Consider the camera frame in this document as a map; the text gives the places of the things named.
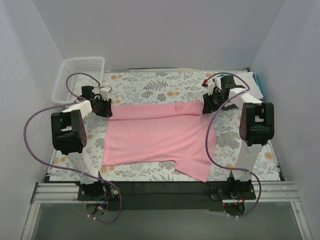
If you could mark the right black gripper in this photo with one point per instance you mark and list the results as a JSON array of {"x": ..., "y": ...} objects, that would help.
[{"x": 207, "y": 104}]

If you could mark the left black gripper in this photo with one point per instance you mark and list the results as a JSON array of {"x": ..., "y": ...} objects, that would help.
[{"x": 106, "y": 108}]

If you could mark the pink t shirt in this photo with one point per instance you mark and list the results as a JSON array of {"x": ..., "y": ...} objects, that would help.
[{"x": 138, "y": 133}]

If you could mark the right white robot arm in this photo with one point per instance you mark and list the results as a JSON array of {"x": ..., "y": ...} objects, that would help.
[{"x": 256, "y": 128}]

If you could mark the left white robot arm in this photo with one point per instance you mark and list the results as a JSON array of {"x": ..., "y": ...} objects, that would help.
[{"x": 70, "y": 138}]

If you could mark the white plastic basket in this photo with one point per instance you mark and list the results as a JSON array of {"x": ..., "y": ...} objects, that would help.
[{"x": 73, "y": 74}]

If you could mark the white folded t shirt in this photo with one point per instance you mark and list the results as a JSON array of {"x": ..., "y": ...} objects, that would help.
[{"x": 256, "y": 93}]

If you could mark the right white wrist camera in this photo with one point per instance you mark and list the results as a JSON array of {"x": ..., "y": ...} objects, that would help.
[{"x": 213, "y": 85}]

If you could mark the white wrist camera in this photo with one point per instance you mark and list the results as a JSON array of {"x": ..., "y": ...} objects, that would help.
[
  {"x": 213, "y": 85},
  {"x": 105, "y": 92}
]

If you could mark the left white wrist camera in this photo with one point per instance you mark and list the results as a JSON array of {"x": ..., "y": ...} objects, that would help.
[{"x": 105, "y": 92}]

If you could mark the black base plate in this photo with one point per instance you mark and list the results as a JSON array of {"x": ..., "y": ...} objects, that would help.
[{"x": 171, "y": 195}]

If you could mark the aluminium frame rail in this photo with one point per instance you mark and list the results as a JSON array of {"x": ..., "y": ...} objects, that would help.
[{"x": 272, "y": 191}]

